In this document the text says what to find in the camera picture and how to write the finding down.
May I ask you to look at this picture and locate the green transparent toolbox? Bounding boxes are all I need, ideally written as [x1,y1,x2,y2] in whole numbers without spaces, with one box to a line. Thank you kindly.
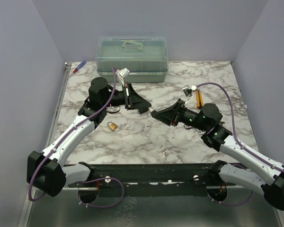
[96,36,169,83]

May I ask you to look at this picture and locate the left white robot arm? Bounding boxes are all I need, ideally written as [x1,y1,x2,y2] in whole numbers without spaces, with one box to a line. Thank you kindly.
[27,77,151,197]

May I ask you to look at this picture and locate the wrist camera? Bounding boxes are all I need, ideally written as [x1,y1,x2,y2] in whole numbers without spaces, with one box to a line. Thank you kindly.
[117,68,130,79]
[182,85,193,97]

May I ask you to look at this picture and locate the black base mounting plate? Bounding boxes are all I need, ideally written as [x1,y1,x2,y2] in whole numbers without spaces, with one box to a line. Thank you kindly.
[69,164,223,197]

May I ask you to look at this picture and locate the small brass padlock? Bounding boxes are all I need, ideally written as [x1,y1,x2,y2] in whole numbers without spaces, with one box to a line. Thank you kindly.
[107,122,118,131]

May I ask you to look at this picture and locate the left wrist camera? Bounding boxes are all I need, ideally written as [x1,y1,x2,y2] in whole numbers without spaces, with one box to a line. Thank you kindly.
[117,68,130,79]

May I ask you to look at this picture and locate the yellow utility knife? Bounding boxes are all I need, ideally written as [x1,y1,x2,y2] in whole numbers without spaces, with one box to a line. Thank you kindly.
[196,90,204,109]

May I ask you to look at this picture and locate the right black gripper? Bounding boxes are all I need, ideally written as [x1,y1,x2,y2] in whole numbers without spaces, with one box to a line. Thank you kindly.
[153,98,208,131]

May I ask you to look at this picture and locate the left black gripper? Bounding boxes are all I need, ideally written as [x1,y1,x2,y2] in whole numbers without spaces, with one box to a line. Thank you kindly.
[102,83,151,110]

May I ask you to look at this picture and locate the aluminium rail left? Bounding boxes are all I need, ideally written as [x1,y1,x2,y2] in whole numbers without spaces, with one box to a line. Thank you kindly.
[45,62,72,147]

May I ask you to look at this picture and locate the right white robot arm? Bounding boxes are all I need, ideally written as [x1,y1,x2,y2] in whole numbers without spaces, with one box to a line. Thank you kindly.
[151,99,284,211]

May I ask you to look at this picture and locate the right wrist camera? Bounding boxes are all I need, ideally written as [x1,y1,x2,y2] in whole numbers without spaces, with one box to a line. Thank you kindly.
[182,85,193,97]

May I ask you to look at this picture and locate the blue red screwdriver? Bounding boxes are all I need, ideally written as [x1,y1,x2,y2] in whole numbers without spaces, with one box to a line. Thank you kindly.
[72,60,87,73]

